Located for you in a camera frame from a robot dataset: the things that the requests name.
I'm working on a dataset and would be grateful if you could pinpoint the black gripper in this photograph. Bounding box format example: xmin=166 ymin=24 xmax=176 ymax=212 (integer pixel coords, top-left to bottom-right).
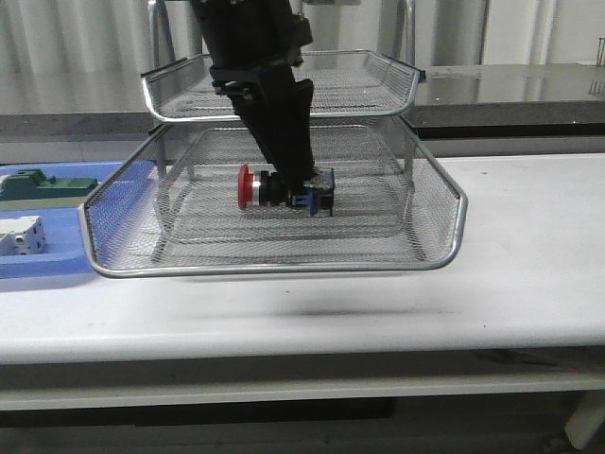
xmin=190 ymin=0 xmax=315 ymax=187

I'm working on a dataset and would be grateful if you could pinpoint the red emergency stop button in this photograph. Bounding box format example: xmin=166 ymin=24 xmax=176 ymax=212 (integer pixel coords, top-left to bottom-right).
xmin=237 ymin=165 xmax=336 ymax=217

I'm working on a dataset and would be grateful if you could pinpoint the mesh rack tray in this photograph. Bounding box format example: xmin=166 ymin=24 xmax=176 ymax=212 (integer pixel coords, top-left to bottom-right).
xmin=141 ymin=50 xmax=420 ymax=123
xmin=79 ymin=117 xmax=468 ymax=278

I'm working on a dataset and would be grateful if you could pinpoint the grey stone counter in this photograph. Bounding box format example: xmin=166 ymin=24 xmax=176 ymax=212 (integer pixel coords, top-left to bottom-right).
xmin=1 ymin=63 xmax=604 ymax=164

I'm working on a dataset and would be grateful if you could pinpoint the grey pleated curtain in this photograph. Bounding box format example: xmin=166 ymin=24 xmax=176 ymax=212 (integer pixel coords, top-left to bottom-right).
xmin=0 ymin=0 xmax=605 ymax=115

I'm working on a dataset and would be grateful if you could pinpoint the green and beige component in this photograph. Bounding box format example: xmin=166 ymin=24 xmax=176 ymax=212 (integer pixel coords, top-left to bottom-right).
xmin=1 ymin=168 xmax=98 ymax=211

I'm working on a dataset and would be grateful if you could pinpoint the white terminal block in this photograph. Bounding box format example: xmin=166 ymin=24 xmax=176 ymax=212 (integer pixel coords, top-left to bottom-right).
xmin=1 ymin=216 xmax=46 ymax=256

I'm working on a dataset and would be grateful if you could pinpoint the white table leg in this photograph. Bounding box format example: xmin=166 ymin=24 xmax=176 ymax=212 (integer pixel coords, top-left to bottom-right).
xmin=563 ymin=390 xmax=605 ymax=450

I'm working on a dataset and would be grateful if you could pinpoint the grey metal rack frame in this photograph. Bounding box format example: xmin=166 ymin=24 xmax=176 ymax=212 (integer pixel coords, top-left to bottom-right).
xmin=211 ymin=1 xmax=422 ymax=96

